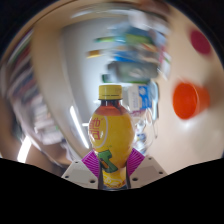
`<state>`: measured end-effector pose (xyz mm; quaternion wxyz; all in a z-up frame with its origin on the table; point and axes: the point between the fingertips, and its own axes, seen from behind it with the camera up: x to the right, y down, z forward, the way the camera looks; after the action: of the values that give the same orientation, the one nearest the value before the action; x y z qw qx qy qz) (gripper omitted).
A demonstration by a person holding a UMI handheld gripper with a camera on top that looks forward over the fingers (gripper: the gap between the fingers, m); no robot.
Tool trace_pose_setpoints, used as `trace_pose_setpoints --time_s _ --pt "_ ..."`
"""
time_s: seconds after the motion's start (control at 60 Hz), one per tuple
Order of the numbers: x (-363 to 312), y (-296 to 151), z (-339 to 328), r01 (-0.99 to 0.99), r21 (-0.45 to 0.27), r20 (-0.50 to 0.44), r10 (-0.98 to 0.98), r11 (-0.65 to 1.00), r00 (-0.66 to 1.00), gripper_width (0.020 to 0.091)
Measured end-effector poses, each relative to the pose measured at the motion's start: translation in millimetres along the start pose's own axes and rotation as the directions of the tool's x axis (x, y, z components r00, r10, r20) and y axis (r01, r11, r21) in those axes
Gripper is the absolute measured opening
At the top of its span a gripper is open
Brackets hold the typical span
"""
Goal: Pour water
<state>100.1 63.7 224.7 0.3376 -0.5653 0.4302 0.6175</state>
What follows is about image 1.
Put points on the white LED light bar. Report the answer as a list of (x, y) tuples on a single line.
[(78, 126), (24, 149)]

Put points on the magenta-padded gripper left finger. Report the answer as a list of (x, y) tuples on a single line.
[(78, 171)]

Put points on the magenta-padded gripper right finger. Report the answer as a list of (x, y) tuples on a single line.
[(146, 170)]

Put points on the yellow drink bottle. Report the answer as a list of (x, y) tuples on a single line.
[(111, 133)]

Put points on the orange plastic cup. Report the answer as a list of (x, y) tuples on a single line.
[(188, 100)]

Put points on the blue and white carton box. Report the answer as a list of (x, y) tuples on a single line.
[(141, 97)]

